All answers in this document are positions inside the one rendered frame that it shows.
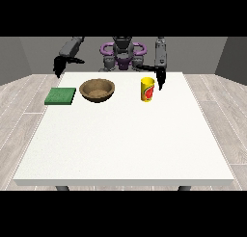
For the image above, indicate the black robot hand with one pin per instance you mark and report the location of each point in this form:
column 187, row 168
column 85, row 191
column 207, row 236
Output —
column 60, row 64
column 160, row 74

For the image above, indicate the yellow cup with melon print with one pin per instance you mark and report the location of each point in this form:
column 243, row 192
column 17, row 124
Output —
column 147, row 89

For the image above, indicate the green square pad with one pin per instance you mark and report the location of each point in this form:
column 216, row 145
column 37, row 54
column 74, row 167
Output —
column 60, row 96

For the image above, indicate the brown wooden bowl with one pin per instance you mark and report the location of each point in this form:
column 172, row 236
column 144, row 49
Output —
column 97, row 90

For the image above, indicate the grey robot trunk purple rings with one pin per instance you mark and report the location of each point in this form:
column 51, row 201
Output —
column 122, row 56

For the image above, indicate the dark table leg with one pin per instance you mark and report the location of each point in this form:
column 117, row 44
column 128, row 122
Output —
column 62, row 188
column 184, row 188

